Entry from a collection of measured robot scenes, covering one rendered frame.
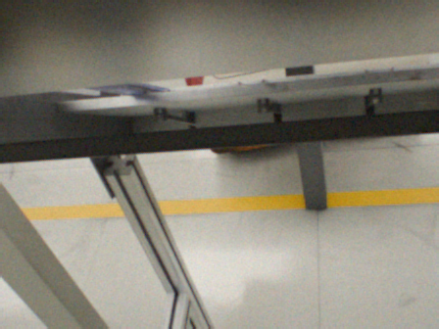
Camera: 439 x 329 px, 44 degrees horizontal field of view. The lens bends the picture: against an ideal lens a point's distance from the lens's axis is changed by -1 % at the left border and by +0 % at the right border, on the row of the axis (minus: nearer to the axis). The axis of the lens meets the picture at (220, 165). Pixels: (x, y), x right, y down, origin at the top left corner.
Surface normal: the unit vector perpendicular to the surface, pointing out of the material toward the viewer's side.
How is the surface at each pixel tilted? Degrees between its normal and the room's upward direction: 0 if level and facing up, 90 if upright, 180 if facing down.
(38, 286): 90
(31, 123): 90
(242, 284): 0
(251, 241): 0
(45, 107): 90
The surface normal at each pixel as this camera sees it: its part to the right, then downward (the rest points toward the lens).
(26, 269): 0.03, 0.72
